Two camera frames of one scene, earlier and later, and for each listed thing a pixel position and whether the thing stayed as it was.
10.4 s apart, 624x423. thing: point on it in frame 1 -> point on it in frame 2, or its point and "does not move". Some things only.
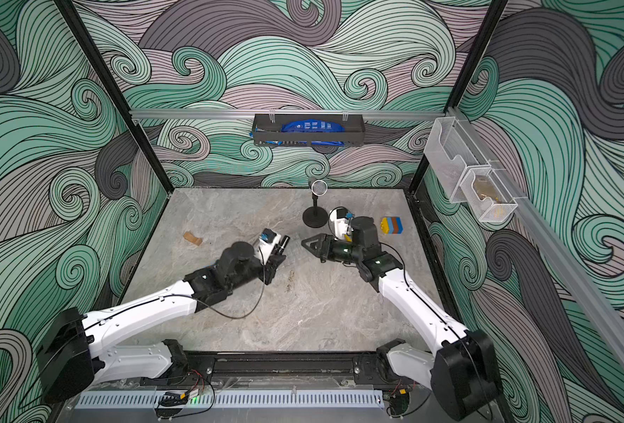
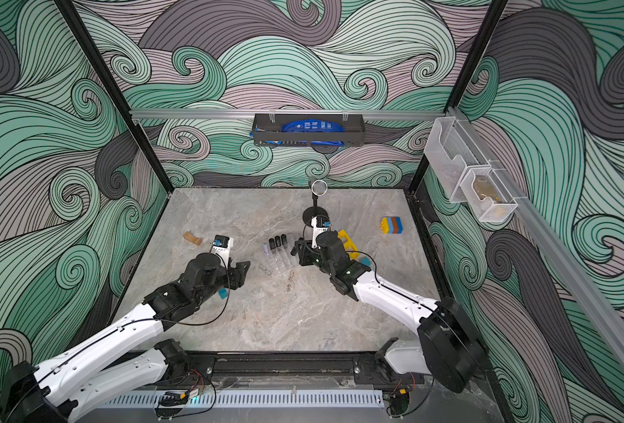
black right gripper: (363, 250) -> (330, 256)
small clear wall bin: (486, 195) does not move
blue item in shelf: (312, 125) does not move
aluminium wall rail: (285, 114) does not move
